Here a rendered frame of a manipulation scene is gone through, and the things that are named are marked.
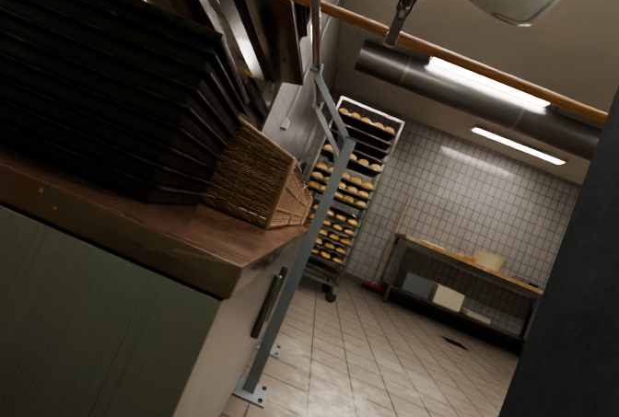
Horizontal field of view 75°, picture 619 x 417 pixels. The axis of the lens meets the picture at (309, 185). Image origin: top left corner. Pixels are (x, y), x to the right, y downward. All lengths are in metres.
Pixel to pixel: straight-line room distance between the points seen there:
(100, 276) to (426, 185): 6.00
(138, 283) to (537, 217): 6.61
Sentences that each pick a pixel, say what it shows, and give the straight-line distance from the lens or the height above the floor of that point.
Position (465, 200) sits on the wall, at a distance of 6.42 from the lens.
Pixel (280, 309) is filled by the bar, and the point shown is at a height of 0.30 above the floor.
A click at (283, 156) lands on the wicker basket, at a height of 0.73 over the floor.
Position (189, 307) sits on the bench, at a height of 0.53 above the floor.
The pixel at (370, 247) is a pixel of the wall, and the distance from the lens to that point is 6.10.
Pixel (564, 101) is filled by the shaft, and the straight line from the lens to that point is 1.30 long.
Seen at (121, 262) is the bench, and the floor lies 0.54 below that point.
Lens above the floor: 0.64
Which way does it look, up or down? 4 degrees up
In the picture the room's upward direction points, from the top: 23 degrees clockwise
